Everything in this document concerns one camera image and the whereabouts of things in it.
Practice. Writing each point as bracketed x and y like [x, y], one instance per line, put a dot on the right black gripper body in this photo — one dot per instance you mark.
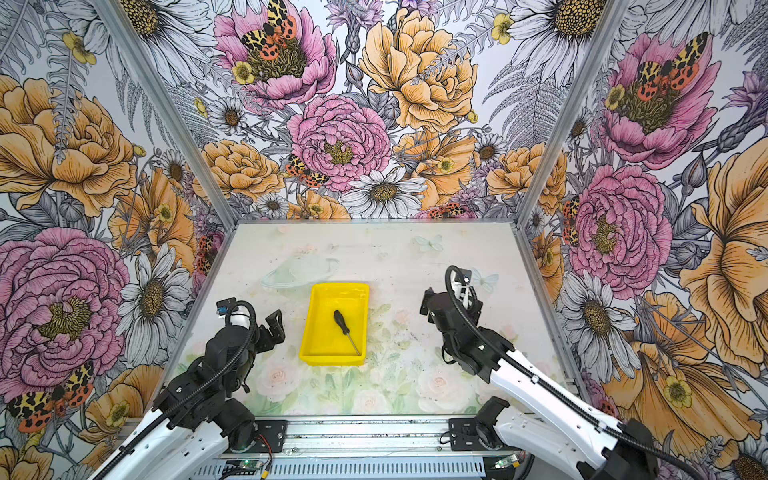
[449, 346]

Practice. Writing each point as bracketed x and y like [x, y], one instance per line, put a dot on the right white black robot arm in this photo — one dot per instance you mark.
[579, 440]

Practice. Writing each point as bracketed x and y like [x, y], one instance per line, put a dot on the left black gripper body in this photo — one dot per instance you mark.
[234, 379]

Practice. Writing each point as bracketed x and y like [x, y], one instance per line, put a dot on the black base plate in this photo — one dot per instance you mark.
[462, 435]
[269, 436]

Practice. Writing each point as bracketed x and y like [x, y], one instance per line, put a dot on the left green circuit board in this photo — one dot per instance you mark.
[252, 468]

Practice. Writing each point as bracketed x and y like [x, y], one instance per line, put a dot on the left aluminium corner post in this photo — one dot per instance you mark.
[124, 36]

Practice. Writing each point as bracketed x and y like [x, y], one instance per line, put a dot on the aluminium front rail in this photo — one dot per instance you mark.
[310, 436]

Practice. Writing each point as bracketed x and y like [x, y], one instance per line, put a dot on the right aluminium corner post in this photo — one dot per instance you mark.
[606, 31]

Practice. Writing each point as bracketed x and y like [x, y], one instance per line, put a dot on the black handled screwdriver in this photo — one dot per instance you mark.
[341, 323]

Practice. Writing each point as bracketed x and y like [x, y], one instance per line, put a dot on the aluminium corner post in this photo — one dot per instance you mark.
[124, 36]
[606, 31]

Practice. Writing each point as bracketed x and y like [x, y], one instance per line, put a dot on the green circuit board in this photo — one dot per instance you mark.
[511, 461]
[252, 468]

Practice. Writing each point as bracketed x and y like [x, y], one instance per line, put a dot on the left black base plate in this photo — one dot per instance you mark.
[269, 436]

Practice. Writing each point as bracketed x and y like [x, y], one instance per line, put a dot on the right green circuit board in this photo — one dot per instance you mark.
[511, 461]

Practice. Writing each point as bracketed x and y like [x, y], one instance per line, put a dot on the white vented cable duct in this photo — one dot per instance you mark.
[385, 467]

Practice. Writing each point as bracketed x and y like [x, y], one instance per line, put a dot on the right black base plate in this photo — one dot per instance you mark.
[462, 435]

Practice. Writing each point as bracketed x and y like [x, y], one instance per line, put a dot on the yellow plastic bin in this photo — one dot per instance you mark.
[323, 343]

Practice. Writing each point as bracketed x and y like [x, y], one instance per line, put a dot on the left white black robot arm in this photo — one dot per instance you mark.
[196, 418]

